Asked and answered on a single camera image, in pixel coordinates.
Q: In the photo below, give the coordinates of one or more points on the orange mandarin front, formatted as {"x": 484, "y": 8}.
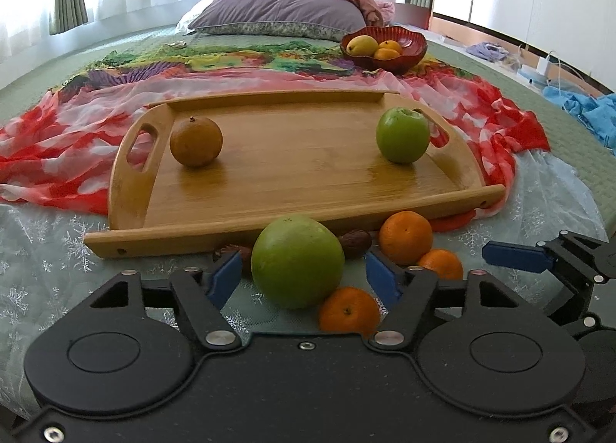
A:
{"x": 349, "y": 310}

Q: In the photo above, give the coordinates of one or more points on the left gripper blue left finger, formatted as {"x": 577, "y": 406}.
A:
{"x": 200, "y": 295}

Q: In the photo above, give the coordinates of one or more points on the dried red date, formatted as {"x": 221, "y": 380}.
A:
{"x": 245, "y": 255}
{"x": 355, "y": 243}

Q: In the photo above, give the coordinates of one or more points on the small trinket on bedspread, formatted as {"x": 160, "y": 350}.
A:
{"x": 179, "y": 44}

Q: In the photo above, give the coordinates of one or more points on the blue cloth at bedside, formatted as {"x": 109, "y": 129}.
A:
{"x": 598, "y": 115}

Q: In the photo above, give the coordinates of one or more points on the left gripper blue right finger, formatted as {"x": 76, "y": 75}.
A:
{"x": 406, "y": 294}

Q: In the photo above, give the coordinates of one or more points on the orange mandarin small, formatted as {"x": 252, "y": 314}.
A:
{"x": 445, "y": 263}

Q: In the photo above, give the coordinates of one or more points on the green colourful patterned cloth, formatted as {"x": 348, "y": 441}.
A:
{"x": 318, "y": 59}

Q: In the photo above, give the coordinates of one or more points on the large green pomelo fruit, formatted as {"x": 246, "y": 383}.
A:
{"x": 297, "y": 262}

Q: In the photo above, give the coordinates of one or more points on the green quilted bedspread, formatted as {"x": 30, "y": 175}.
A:
{"x": 569, "y": 140}

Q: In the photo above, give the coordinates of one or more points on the white pillow behind purple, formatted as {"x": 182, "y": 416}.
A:
{"x": 201, "y": 15}

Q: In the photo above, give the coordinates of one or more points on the bamboo serving tray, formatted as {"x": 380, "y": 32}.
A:
{"x": 308, "y": 152}

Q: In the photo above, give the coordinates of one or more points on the orange in bowl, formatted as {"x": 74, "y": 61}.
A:
{"x": 385, "y": 55}
{"x": 391, "y": 45}

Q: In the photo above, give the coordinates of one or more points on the green apple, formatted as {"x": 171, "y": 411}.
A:
{"x": 402, "y": 135}

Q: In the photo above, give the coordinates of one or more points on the lilac cloth on floor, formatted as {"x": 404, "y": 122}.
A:
{"x": 488, "y": 51}

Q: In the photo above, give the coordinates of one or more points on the brownish orange fruit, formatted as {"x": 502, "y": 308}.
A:
{"x": 196, "y": 141}

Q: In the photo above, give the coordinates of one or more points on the white charger with cable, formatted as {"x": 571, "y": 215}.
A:
{"x": 541, "y": 71}

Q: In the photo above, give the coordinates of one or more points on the red white floral scarf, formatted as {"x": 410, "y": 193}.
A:
{"x": 59, "y": 153}

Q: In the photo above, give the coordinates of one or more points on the orange in bowl front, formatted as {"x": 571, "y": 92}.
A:
{"x": 385, "y": 55}

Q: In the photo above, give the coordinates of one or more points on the red glass fruit bowl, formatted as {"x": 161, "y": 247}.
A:
{"x": 414, "y": 46}

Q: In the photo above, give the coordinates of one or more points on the orange in bowl back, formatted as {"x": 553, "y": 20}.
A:
{"x": 391, "y": 45}

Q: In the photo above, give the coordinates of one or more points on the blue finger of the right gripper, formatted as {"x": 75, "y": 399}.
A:
{"x": 518, "y": 257}

